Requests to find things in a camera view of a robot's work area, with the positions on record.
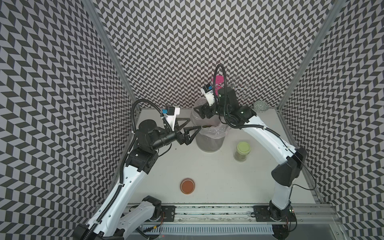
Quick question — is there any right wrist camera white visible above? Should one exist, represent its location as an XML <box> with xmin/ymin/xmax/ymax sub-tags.
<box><xmin>201</xmin><ymin>84</ymin><xmax>215</xmax><ymax>107</ymax></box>

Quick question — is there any clear plastic bin liner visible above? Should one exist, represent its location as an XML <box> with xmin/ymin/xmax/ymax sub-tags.
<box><xmin>193</xmin><ymin>119</ymin><xmax>230</xmax><ymax>140</ymax></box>

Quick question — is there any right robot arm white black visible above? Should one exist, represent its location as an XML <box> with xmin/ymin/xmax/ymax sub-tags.
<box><xmin>194</xmin><ymin>84</ymin><xmax>307</xmax><ymax>222</ymax></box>

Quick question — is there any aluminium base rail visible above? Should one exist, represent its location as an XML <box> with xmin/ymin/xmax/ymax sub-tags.
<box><xmin>139</xmin><ymin>204</ymin><xmax>349</xmax><ymax>240</ymax></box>

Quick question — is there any glass jar of mung beans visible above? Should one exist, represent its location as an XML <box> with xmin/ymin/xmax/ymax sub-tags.
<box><xmin>191</xmin><ymin>98</ymin><xmax>214</xmax><ymax>127</ymax></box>

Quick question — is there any silver wire glass rack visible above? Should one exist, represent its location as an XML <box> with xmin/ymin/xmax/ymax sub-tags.
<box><xmin>226</xmin><ymin>75</ymin><xmax>252</xmax><ymax>106</ymax></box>

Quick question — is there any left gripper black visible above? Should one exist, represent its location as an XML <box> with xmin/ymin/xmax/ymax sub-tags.
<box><xmin>150</xmin><ymin>117</ymin><xmax>201</xmax><ymax>151</ymax></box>

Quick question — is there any grey mesh trash bin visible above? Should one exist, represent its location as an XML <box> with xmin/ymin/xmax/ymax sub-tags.
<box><xmin>195</xmin><ymin>133</ymin><xmax>225</xmax><ymax>153</ymax></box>

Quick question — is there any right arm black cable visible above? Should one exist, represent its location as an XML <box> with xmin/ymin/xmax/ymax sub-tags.
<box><xmin>213</xmin><ymin>63</ymin><xmax>317</xmax><ymax>191</ymax></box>

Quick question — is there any brown jar lid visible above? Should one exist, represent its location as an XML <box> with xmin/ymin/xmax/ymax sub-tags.
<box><xmin>180</xmin><ymin>178</ymin><xmax>196</xmax><ymax>195</ymax></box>

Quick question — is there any green jar lid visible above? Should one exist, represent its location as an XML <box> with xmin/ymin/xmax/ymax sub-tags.
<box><xmin>237</xmin><ymin>142</ymin><xmax>251</xmax><ymax>156</ymax></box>

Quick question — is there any pink plastic wine glass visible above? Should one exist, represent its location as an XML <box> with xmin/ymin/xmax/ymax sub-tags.
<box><xmin>212</xmin><ymin>75</ymin><xmax>224</xmax><ymax>96</ymax></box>

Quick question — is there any glass jar with beans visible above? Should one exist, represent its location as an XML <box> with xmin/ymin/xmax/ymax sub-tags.
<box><xmin>234</xmin><ymin>151</ymin><xmax>249</xmax><ymax>163</ymax></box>

